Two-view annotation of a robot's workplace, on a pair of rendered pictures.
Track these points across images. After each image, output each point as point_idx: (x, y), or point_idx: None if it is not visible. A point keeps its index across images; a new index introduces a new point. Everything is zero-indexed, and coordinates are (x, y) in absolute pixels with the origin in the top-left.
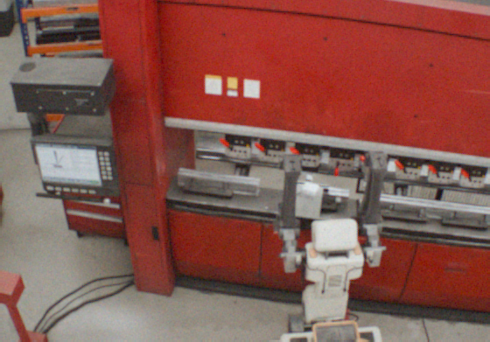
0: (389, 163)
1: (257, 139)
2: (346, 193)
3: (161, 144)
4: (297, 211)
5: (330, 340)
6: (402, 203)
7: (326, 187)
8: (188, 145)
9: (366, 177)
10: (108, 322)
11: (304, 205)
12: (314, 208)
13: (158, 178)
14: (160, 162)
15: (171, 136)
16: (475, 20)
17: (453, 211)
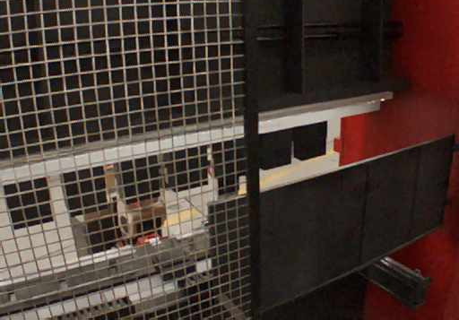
0: (142, 293)
1: (411, 304)
2: (177, 234)
3: (356, 116)
4: (211, 193)
5: (112, 170)
6: (93, 255)
7: (204, 220)
8: (432, 232)
9: (162, 248)
10: None
11: (211, 198)
12: (196, 200)
13: (341, 142)
14: (350, 132)
15: (381, 139)
16: None
17: (10, 310)
